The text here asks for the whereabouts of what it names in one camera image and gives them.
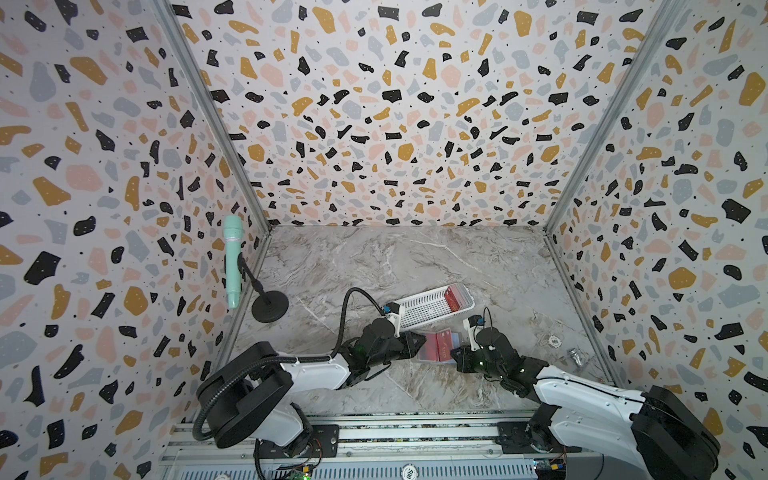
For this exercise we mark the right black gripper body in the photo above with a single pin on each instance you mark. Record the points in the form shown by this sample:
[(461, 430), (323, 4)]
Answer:
[(479, 363)]

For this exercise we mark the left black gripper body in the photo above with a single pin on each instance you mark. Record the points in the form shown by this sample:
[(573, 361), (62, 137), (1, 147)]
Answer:
[(394, 354)]

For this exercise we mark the white plastic mesh basket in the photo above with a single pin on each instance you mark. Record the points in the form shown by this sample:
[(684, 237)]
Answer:
[(426, 308)]

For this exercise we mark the stack of red cards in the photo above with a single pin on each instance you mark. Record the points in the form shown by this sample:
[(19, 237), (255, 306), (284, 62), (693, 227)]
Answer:
[(458, 298)]

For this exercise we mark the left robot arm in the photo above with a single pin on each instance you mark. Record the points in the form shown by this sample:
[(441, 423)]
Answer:
[(247, 397)]

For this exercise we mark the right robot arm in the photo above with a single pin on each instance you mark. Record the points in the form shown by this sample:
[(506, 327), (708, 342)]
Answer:
[(652, 430)]

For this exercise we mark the black microphone stand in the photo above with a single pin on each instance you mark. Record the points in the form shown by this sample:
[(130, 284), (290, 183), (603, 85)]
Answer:
[(269, 306)]

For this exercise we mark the mint green microphone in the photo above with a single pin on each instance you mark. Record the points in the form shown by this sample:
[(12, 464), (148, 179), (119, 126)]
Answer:
[(233, 233)]

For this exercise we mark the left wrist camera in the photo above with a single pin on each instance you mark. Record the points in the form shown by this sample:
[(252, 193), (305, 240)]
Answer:
[(393, 313)]

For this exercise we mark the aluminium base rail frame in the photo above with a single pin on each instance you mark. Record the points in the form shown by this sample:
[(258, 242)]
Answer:
[(464, 445)]

